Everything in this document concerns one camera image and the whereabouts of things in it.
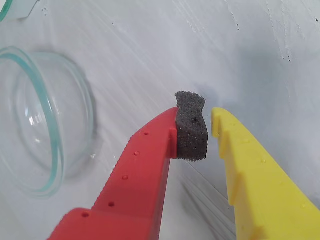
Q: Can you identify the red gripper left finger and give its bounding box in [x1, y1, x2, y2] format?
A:
[49, 91, 210, 240]

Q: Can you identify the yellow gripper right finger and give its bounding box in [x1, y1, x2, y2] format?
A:
[211, 107, 320, 240]

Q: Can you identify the glass bowl with red candies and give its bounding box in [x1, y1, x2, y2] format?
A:
[0, 46, 97, 199]

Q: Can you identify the white table cover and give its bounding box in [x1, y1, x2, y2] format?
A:
[0, 0, 320, 240]

